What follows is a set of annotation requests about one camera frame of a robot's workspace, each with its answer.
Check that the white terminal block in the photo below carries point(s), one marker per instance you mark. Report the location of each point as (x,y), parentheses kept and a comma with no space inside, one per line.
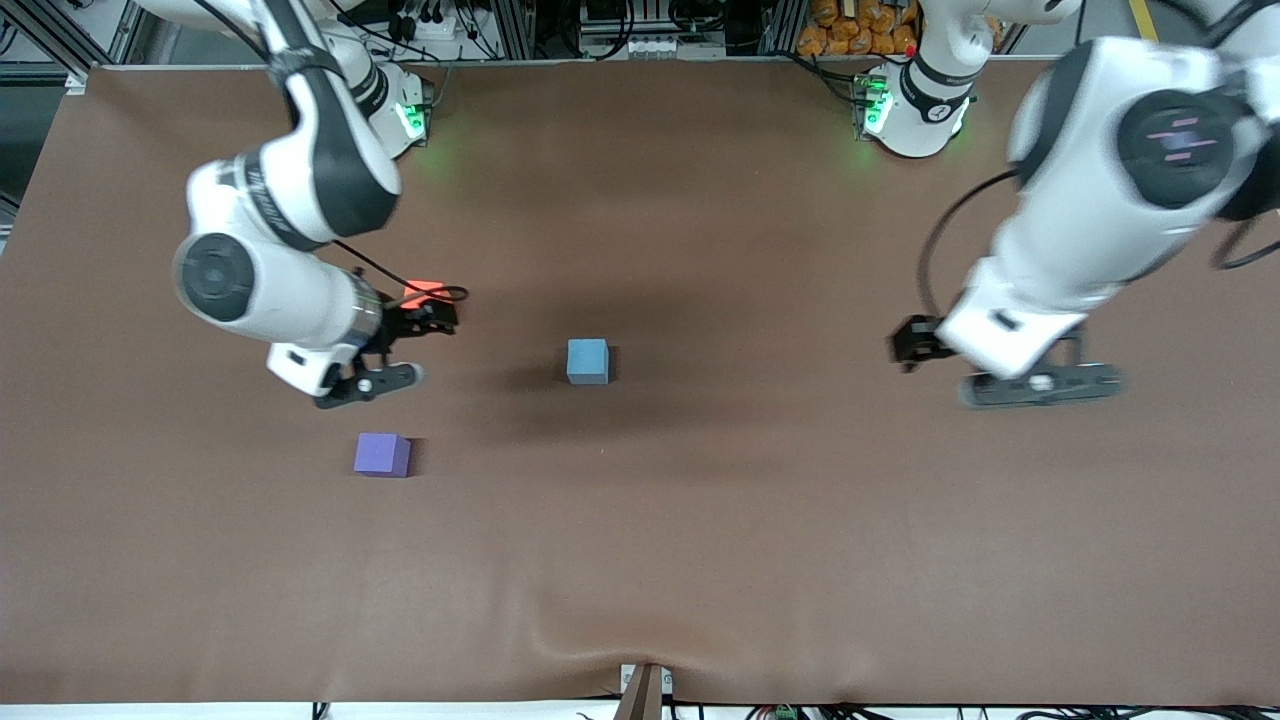
(650,46)

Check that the aluminium frame profile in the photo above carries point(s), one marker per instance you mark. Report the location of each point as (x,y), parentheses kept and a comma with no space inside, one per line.
(780,30)
(55,40)
(515,30)

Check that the white power strip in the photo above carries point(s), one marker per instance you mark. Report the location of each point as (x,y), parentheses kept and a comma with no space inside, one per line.
(440,33)

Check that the brown table cover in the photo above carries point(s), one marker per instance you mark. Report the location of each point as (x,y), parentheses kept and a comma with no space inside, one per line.
(700,500)

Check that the purple foam block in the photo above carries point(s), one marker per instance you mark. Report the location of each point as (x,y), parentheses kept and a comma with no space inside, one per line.
(380,455)

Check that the orange foam block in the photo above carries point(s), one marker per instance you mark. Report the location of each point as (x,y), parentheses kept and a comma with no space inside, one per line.
(425,290)

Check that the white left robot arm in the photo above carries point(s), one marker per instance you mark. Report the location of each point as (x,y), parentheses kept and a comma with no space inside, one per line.
(1090,200)

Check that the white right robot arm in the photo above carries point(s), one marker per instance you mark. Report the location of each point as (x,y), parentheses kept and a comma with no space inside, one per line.
(250,290)

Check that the light blue foam block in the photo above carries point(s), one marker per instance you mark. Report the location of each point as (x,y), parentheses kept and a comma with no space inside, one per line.
(587,360)

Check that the brown bar with metal bracket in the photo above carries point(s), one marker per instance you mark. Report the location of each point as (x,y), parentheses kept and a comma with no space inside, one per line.
(642,700)

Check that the green terminal connector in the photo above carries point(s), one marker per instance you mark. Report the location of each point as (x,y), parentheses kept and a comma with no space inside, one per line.
(784,713)

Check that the pile of orange bags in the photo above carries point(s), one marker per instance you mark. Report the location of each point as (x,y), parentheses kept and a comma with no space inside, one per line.
(850,30)

